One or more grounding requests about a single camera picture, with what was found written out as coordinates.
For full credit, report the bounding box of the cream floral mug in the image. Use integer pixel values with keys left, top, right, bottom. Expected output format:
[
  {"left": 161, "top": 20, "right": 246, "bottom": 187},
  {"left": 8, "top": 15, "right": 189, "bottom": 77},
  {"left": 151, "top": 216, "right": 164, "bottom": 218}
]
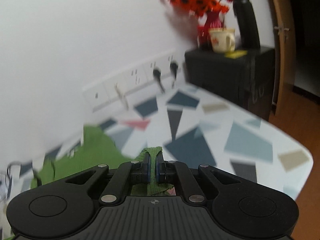
[{"left": 208, "top": 28, "right": 235, "bottom": 53}]

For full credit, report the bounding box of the white wall socket strip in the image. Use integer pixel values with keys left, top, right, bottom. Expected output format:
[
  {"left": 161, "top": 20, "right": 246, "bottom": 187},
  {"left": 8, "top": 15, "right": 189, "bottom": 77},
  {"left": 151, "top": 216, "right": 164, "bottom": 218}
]
[{"left": 82, "top": 48, "right": 181, "bottom": 112}]

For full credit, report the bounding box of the green knit sweater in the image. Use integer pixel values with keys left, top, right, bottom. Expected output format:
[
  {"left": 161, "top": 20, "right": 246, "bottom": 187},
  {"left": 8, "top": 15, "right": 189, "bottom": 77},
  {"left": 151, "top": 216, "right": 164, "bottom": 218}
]
[{"left": 30, "top": 126, "right": 174, "bottom": 196}]

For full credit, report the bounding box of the black thermos bottle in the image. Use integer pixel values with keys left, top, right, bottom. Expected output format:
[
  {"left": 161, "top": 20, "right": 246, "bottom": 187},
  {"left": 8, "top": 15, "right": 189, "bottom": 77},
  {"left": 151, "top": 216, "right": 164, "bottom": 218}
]
[{"left": 233, "top": 0, "right": 260, "bottom": 49}]

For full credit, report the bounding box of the geometric patterned bed sheet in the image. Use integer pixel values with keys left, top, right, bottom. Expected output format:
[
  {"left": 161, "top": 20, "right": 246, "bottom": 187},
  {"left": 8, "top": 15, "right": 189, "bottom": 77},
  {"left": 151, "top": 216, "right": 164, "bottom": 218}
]
[{"left": 1, "top": 85, "right": 313, "bottom": 239}]

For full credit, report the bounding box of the black plug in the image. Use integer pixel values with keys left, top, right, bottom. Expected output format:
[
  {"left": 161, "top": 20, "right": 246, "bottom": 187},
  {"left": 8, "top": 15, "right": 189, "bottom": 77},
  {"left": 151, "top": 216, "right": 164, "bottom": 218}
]
[
  {"left": 153, "top": 68, "right": 165, "bottom": 94},
  {"left": 170, "top": 61, "right": 178, "bottom": 88}
]

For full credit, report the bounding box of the black bedside cabinet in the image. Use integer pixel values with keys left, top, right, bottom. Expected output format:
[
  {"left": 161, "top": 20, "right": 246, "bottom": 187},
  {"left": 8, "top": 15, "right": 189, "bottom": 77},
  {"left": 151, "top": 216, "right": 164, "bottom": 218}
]
[{"left": 184, "top": 47, "right": 276, "bottom": 121}]

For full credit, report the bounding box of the red artificial flowers vase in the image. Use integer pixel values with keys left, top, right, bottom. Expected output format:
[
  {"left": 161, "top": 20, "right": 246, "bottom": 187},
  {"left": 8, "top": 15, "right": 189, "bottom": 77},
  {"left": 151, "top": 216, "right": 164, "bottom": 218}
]
[{"left": 168, "top": 0, "right": 233, "bottom": 48}]

